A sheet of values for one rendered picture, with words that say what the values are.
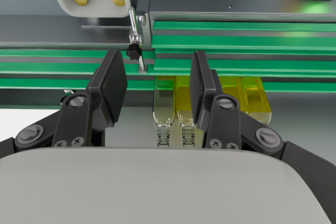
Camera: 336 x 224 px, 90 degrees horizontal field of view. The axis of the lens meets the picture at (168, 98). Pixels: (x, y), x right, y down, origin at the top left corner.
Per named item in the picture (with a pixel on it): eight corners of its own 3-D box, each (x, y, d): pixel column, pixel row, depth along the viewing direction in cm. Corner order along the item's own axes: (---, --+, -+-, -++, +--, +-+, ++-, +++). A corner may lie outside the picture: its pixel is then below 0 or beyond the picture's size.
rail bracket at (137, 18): (140, 50, 48) (135, 87, 41) (128, -13, 33) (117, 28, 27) (150, 50, 48) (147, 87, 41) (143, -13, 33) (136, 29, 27)
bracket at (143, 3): (141, 29, 50) (138, 45, 46) (136, -4, 42) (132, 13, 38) (153, 29, 50) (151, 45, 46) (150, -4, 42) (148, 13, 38)
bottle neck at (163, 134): (158, 128, 42) (157, 147, 40) (157, 124, 40) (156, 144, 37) (169, 128, 42) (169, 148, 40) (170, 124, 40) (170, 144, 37)
